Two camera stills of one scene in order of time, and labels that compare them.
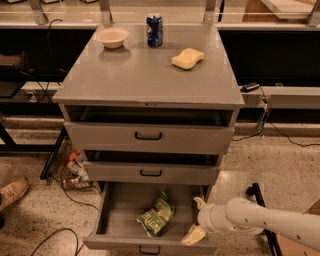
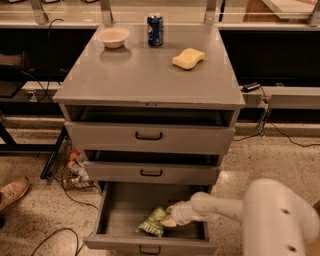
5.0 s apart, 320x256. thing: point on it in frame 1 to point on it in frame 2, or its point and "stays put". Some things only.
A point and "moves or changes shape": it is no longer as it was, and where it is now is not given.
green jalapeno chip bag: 155,219 moves or changes shape
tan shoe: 12,192 stays put
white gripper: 204,217 to 182,212
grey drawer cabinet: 151,106 stays put
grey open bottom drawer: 115,229 stays put
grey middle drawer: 153,172 stays put
